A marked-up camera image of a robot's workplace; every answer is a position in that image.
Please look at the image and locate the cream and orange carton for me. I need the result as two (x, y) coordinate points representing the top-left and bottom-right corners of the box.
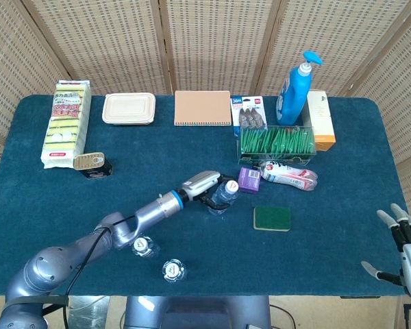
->
(301, 89), (337, 152)

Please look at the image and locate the green and yellow sponge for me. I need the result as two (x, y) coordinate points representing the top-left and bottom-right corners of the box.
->
(253, 206), (292, 232)

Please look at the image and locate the clear box of green sachets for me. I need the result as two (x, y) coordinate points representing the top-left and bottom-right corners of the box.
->
(237, 125), (318, 166)

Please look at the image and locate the teal table cloth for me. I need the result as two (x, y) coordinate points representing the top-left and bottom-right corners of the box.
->
(0, 95), (410, 297)

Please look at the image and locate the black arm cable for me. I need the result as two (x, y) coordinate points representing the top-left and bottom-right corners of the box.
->
(63, 214), (138, 329)

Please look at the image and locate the purple wrapped packet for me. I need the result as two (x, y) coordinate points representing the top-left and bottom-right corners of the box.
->
(237, 166), (262, 195)

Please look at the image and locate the black luncheon meat can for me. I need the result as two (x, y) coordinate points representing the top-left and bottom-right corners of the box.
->
(73, 152), (113, 180)

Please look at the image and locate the lying bottle, red white label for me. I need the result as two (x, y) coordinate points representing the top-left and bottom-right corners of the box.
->
(259, 160), (319, 192)

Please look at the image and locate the yellow sponge multipack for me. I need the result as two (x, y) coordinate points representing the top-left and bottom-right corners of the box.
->
(40, 80), (92, 169)

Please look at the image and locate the grey robot torso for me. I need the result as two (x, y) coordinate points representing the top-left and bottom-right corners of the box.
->
(123, 295), (271, 329)

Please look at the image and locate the blue pump dispenser bottle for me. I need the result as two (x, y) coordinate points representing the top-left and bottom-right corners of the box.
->
(275, 50), (323, 126)

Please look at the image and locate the brown spiral notebook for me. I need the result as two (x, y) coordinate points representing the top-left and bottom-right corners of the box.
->
(173, 90), (233, 127)

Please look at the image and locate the woven folding screen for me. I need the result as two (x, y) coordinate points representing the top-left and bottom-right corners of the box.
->
(0, 0), (411, 223)

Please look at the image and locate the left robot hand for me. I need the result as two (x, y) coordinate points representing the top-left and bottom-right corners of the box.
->
(177, 170), (239, 210)

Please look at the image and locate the beige takeaway food box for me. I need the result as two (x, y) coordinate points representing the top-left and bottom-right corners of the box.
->
(101, 93), (157, 126)

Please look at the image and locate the clear Ganten water bottle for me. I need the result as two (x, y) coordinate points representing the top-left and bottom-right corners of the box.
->
(162, 258), (188, 284)
(131, 235), (161, 258)

